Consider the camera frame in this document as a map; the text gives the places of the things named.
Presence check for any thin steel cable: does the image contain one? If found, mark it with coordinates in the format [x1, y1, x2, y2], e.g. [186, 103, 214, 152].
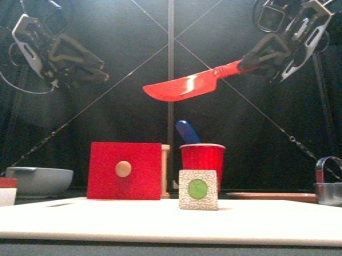
[7, 0, 225, 168]
[129, 0, 342, 184]

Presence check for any pink plate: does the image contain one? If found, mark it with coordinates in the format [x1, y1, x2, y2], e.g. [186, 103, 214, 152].
[226, 191, 320, 204]

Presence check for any grey bowl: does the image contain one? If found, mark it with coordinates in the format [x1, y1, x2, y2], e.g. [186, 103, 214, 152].
[4, 166, 75, 196]

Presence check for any toy sushi roll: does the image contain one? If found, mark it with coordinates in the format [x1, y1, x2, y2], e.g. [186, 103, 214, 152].
[178, 169, 221, 211]

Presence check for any white cutting board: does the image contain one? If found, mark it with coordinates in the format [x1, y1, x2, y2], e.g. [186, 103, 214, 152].
[0, 196, 342, 248]

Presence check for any red and white toy block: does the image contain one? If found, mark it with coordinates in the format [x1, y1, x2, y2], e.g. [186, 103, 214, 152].
[0, 177, 19, 208]

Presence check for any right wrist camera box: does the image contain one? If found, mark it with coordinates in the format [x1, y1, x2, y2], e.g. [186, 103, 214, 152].
[254, 1, 289, 35]

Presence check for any red plastic cup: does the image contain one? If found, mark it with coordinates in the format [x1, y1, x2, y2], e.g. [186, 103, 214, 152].
[179, 143, 227, 194]

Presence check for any red toy knife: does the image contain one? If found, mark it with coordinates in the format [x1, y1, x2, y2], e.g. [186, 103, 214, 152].
[142, 59, 261, 103]

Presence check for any wooden slot box red drawer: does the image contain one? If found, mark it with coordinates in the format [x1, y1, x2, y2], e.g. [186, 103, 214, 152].
[86, 141, 173, 201]

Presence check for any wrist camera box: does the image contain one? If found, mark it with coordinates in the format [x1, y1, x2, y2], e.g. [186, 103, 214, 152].
[254, 1, 289, 35]
[24, 0, 70, 33]

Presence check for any blue plastic utensil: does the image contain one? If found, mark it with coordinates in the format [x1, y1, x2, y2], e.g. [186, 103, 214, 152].
[175, 119, 203, 145]

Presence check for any metal cable turnbuckle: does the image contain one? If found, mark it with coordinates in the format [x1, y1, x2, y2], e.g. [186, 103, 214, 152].
[287, 134, 318, 159]

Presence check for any metal frame pole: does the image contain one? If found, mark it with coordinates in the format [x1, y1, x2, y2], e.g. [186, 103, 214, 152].
[166, 0, 177, 146]

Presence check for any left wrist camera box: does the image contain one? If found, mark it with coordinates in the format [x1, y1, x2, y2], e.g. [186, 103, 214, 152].
[24, 0, 70, 33]

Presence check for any small metal measuring cup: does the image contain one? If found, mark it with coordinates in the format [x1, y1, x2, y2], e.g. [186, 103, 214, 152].
[313, 155, 342, 207]

